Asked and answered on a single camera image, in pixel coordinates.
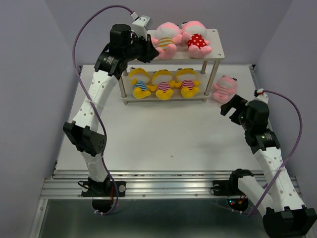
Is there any white two-tier shelf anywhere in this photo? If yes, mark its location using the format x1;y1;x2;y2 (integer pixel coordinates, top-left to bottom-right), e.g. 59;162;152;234
118;29;225;105

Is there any yellow plush blue-striped shirt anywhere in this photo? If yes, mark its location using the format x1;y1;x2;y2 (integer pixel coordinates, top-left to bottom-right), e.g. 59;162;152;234
128;67;151;99

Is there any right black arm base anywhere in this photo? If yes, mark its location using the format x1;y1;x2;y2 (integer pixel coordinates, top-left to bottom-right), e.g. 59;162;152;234
210;169;254;214

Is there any pink plush pink-striped shirt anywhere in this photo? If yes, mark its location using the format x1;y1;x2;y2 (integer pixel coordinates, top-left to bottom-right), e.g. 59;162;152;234
212;75;237;103

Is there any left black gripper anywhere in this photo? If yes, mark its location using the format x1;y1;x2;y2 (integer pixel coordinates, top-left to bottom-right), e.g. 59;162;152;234
124;32;159;63

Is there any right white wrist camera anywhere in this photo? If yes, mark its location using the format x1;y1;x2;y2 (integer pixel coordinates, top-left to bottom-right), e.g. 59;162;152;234
254;88;268;104

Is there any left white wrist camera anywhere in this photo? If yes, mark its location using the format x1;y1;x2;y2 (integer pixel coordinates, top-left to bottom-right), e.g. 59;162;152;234
130;12;151;39

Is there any pink plush orange-striped shirt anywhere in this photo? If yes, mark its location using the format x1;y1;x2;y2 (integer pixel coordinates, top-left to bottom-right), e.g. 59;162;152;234
152;22;182;60

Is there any yellow plush pink-striped shirt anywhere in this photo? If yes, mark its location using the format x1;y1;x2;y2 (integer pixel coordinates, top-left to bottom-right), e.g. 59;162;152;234
150;69;175;101

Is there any yellow plush red-striped shirt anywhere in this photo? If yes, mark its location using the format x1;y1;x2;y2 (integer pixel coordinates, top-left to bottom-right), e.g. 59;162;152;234
175;68;201;99

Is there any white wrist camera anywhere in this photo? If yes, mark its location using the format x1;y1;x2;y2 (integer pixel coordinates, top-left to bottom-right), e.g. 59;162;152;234
130;12;151;39
254;88;268;104

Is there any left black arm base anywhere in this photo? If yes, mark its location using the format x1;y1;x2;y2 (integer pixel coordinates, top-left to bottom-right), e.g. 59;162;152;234
77;178;126;216

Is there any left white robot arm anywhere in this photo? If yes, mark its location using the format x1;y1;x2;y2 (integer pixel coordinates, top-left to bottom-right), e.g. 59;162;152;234
63;23;159;195

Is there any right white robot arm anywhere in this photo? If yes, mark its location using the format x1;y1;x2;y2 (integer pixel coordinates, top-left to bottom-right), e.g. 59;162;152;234
220;93;317;238

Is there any aluminium rail frame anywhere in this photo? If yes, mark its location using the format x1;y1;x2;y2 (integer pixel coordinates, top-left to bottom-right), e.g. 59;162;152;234
29;64;313;238

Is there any pink plush red polka-dot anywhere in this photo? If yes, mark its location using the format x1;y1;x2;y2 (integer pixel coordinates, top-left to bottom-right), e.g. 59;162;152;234
182;20;212;59

